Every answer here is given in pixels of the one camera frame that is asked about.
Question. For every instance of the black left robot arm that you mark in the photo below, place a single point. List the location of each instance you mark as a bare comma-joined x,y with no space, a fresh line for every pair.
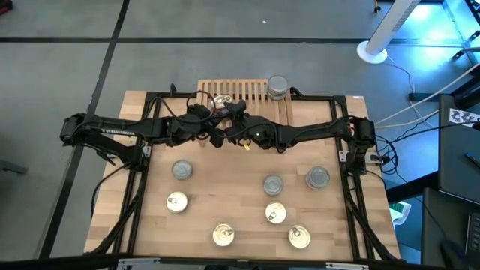
123,129

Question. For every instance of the white green bag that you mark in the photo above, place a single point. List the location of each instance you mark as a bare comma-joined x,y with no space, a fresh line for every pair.
399,212

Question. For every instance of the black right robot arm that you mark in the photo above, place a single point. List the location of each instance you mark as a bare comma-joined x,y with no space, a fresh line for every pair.
318,129

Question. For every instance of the grey floor object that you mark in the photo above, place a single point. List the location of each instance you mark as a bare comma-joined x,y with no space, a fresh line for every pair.
11,167

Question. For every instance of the black aluminium table frame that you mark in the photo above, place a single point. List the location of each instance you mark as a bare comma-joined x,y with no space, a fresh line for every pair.
151,96

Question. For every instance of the white fiducial tag paper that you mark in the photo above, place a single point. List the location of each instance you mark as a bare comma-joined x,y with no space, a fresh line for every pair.
463,117

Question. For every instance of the black stand base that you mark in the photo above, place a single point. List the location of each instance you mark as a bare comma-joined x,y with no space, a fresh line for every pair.
465,95

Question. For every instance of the silver metal bracket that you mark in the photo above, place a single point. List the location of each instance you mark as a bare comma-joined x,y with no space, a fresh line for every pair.
347,266
138,263

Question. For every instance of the green label tuna can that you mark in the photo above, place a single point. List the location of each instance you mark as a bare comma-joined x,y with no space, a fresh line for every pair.
273,185
278,85
317,176
318,188
278,98
182,170

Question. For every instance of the dark grey desk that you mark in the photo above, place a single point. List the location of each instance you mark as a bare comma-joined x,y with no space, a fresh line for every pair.
457,168

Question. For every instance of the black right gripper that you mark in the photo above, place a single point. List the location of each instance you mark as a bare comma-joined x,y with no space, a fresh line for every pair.
255,131

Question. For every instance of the red object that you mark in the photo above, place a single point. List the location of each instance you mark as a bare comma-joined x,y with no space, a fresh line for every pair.
4,6

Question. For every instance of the black keyboard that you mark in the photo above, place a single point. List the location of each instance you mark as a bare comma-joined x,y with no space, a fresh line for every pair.
474,236

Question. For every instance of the wooden slatted shelf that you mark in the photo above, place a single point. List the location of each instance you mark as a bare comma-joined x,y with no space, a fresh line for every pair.
251,88

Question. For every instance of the blue label salmon can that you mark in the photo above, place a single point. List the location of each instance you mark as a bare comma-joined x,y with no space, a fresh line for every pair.
222,99
275,212
299,236
223,234
176,202

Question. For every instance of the small yellow tag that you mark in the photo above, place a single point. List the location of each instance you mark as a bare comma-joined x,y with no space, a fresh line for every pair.
246,147

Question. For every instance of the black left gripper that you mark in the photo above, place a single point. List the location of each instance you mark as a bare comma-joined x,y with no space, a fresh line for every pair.
198,120

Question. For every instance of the black desk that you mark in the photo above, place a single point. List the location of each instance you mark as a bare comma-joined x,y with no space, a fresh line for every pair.
442,225

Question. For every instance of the black pen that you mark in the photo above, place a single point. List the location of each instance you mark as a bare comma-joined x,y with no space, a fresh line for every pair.
471,159

